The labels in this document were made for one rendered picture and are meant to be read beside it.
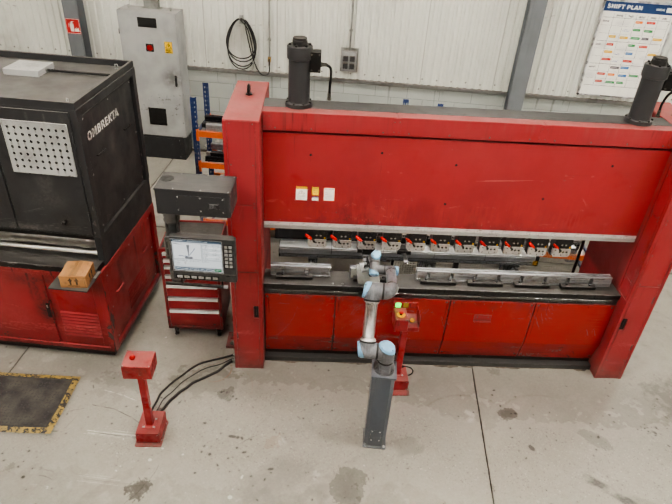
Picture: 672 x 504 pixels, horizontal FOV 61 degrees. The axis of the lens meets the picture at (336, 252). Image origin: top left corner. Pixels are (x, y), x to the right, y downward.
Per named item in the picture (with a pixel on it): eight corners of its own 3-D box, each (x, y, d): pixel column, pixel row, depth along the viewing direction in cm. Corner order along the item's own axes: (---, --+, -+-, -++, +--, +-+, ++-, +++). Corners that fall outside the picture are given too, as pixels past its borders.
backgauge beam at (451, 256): (278, 256, 502) (278, 246, 496) (279, 248, 514) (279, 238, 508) (537, 266, 513) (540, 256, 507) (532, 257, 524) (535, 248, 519)
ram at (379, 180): (263, 227, 453) (262, 131, 409) (264, 222, 460) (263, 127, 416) (634, 242, 467) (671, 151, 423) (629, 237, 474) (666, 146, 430)
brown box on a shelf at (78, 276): (47, 289, 431) (44, 275, 425) (64, 269, 453) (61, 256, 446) (86, 292, 430) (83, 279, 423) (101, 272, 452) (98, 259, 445)
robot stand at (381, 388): (385, 449, 446) (396, 379, 403) (362, 447, 447) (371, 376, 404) (385, 431, 461) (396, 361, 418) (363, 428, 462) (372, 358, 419)
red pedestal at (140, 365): (134, 446, 436) (117, 368, 390) (143, 420, 456) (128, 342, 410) (161, 447, 436) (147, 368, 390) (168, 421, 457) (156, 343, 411)
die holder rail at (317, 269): (270, 274, 480) (270, 265, 475) (271, 270, 485) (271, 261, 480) (330, 277, 483) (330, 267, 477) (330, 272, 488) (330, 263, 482)
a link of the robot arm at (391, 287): (401, 288, 391) (399, 262, 436) (385, 287, 391) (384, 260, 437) (399, 304, 395) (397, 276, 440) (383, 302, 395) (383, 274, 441)
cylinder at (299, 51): (284, 109, 405) (284, 39, 379) (286, 97, 426) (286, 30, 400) (331, 111, 406) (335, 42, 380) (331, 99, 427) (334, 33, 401)
